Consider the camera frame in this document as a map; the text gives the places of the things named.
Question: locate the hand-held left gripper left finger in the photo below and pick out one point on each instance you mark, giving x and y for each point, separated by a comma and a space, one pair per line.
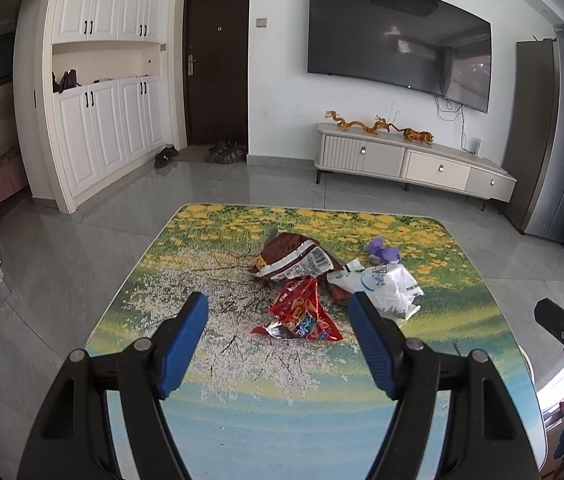
184, 340

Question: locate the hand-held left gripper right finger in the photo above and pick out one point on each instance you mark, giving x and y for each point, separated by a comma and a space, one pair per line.
374, 340

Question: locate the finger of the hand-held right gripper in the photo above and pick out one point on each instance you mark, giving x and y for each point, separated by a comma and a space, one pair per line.
554, 317

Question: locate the white plastic bag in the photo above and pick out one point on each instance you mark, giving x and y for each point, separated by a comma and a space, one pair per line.
387, 285

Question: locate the red snack packet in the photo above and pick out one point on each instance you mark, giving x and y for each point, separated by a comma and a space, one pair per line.
302, 317

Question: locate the small purple wrapper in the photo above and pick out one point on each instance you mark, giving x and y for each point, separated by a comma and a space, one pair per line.
384, 254

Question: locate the brown snack packet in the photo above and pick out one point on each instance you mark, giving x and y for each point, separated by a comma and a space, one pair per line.
287, 255

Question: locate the landscape printed table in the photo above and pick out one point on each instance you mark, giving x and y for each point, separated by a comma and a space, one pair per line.
212, 240

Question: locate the grey refrigerator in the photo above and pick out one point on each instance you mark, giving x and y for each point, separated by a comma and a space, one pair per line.
537, 160

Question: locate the white router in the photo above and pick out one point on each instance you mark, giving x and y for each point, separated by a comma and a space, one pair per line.
477, 146

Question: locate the white television stand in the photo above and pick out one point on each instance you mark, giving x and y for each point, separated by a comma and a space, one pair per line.
437, 165

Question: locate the black shoes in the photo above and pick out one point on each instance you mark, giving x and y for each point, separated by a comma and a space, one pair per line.
166, 155

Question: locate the brown sandals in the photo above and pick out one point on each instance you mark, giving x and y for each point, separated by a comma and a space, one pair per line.
226, 151

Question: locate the amber tiger figurine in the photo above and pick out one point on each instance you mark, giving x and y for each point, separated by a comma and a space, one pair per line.
418, 136

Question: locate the amber dragon figurine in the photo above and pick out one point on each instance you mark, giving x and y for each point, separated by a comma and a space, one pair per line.
344, 121
383, 124

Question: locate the white hallway cabinet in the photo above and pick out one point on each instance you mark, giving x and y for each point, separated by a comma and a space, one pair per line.
92, 130

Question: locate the pink bed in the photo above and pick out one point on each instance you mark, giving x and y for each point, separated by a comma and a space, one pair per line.
4, 172

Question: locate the dark brown door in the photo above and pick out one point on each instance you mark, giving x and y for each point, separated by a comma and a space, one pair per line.
217, 85

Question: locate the black handbag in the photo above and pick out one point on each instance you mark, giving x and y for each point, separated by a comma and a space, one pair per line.
65, 81

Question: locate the black wall television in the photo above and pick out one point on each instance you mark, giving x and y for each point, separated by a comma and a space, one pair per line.
392, 40

